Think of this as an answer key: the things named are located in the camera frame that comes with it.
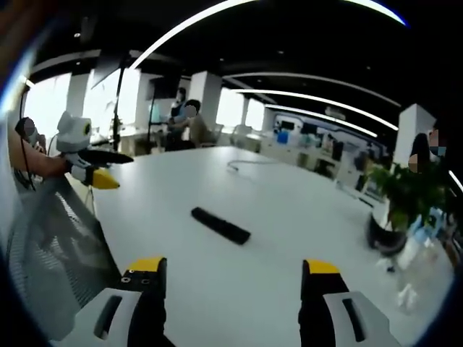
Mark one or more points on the long ceiling light strip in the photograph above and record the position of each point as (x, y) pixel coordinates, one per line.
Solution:
(318, 99)
(188, 27)
(322, 116)

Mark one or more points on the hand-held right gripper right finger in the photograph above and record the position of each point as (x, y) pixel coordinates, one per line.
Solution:
(322, 289)

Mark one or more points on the grey mesh office chair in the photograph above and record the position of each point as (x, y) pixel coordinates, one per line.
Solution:
(61, 253)

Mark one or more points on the green potted plant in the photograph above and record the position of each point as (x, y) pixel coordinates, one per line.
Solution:
(408, 191)

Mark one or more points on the white background chair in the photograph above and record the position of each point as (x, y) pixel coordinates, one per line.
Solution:
(240, 134)

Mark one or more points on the dark round plant pot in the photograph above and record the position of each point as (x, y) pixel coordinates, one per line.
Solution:
(385, 236)

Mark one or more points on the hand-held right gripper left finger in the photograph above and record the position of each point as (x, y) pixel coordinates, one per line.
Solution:
(144, 289)

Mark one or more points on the black stand pole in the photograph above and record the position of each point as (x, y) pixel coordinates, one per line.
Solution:
(117, 105)

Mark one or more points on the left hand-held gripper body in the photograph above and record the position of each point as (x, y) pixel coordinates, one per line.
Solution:
(74, 135)

